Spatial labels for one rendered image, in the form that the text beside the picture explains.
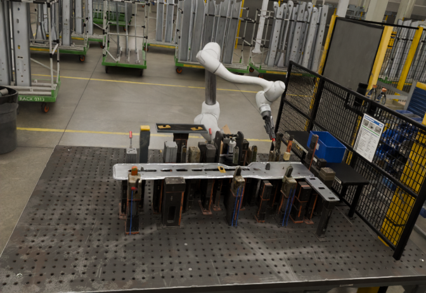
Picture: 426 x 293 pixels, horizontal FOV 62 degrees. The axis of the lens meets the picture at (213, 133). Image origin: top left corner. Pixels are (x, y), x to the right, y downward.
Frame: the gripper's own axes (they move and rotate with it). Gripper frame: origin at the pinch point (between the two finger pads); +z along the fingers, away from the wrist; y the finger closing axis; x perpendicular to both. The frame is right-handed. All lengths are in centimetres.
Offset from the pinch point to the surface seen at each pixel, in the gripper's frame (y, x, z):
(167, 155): 0, -82, 18
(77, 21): -546, -208, -753
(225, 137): 6.1, -40.4, 6.9
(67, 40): -456, -217, -570
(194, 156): -1, -63, 19
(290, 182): 19, -8, 49
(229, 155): -6.0, -35.2, 14.5
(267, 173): 5.8, -15.3, 35.3
